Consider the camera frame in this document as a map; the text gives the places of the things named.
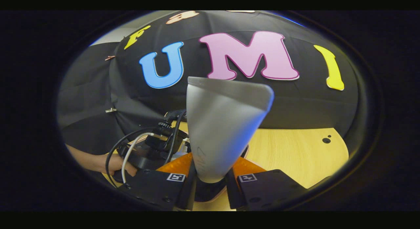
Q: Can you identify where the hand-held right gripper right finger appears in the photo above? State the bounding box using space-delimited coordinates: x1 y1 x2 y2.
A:
226 157 309 211

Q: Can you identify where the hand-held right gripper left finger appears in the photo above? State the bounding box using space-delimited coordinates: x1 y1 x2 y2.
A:
118 153 197 211

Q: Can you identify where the pink suitcase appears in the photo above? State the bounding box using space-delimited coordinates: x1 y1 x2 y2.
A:
194 145 249 203

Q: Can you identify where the white squeeze tube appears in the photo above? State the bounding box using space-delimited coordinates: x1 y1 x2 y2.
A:
186 76 274 184

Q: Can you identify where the black backdrop cloth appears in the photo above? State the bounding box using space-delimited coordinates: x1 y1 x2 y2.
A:
57 11 360 157

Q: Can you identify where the white cable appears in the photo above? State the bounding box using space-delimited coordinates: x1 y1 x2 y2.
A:
121 132 155 184

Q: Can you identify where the black cable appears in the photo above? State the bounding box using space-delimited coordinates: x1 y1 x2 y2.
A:
105 127 164 188

